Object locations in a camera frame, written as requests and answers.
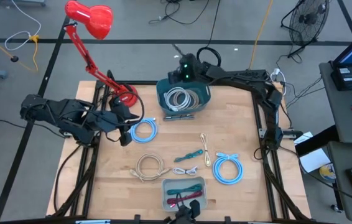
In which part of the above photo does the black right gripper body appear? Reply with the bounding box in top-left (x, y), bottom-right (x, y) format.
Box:
top-left (178, 52), bottom-right (205, 84)

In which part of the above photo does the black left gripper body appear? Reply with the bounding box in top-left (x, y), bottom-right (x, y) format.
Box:
top-left (110, 99), bottom-right (134, 134)

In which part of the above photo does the light blue cable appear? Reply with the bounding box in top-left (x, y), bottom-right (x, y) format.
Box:
top-left (130, 117), bottom-right (159, 144)
top-left (212, 152), bottom-right (244, 186)

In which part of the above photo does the teal plastic bin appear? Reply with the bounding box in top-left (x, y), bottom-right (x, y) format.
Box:
top-left (156, 77), bottom-right (211, 116)

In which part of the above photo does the grey cable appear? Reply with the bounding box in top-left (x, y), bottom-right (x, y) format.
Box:
top-left (163, 114), bottom-right (195, 121)

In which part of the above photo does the teal cable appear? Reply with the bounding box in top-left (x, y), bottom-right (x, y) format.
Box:
top-left (166, 183), bottom-right (203, 196)
top-left (174, 149), bottom-right (204, 163)

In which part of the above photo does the grey plastic tray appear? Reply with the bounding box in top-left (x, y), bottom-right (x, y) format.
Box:
top-left (161, 176), bottom-right (208, 212)

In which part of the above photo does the maroon cable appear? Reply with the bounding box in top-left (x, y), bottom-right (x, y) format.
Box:
top-left (167, 190), bottom-right (204, 208)

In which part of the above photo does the red desk lamp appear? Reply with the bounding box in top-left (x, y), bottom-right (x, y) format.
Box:
top-left (64, 0), bottom-right (139, 110)

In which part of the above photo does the black floor fan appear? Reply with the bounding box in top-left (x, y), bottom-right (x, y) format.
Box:
top-left (280, 0), bottom-right (331, 58)

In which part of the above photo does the small white paper sheet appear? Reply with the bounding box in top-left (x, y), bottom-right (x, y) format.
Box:
top-left (293, 132), bottom-right (314, 145)

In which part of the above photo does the black mini computer box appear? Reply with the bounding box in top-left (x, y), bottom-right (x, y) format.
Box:
top-left (330, 65), bottom-right (352, 91)

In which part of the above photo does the yellow and blue round object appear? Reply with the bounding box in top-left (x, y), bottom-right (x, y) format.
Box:
top-left (318, 163), bottom-right (337, 182)

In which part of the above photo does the dark grey desk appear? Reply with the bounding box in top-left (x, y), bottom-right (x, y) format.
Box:
top-left (327, 141), bottom-right (352, 223)

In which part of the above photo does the black coiled cable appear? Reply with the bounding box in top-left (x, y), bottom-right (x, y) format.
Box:
top-left (196, 0), bottom-right (222, 68)

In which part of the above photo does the black aluminium frame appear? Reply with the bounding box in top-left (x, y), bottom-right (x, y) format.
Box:
top-left (51, 70), bottom-right (312, 224)

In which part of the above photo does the black loose cable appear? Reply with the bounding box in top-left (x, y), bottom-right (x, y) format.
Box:
top-left (147, 0), bottom-right (211, 26)

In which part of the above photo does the yellow extension cord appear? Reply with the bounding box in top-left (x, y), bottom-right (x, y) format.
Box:
top-left (248, 0), bottom-right (274, 71)

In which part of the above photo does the white power plug cable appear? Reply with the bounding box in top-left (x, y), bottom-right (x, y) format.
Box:
top-left (269, 67), bottom-right (287, 91)

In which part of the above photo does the black device with cable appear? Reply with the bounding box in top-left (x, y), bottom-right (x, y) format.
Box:
top-left (166, 193), bottom-right (201, 224)

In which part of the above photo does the yellow cable with plug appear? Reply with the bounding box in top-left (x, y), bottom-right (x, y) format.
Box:
top-left (0, 26), bottom-right (40, 73)

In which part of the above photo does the white loose cable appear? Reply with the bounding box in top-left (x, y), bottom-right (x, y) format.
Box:
top-left (4, 0), bottom-right (42, 52)

